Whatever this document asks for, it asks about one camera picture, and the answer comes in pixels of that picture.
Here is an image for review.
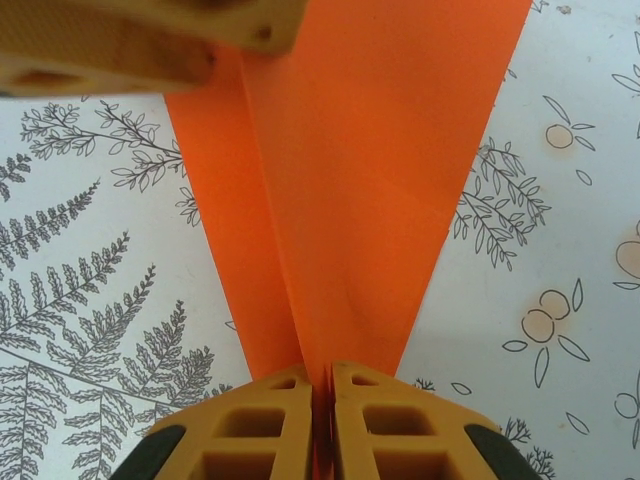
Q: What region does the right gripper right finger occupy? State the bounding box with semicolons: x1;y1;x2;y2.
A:
329;360;544;480

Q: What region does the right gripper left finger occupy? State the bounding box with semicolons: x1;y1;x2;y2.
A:
112;363;316;480

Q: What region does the orange paper sheet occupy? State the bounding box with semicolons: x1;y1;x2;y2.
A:
164;0;534;480

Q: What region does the floral table mat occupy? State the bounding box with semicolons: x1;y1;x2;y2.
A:
0;0;640;480

